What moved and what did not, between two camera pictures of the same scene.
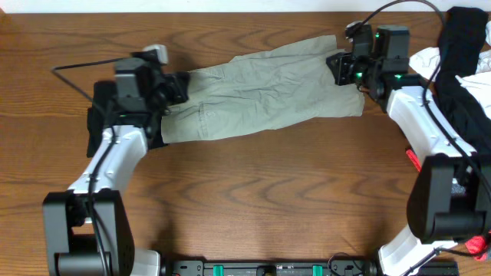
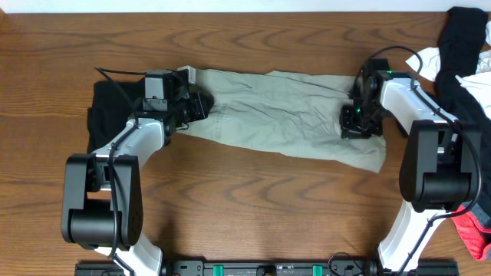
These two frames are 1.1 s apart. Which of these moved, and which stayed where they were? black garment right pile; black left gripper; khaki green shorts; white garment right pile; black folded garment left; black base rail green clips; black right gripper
Moved: khaki green shorts; black right gripper; black left gripper
Stayed: white garment right pile; black base rail green clips; black folded garment left; black garment right pile
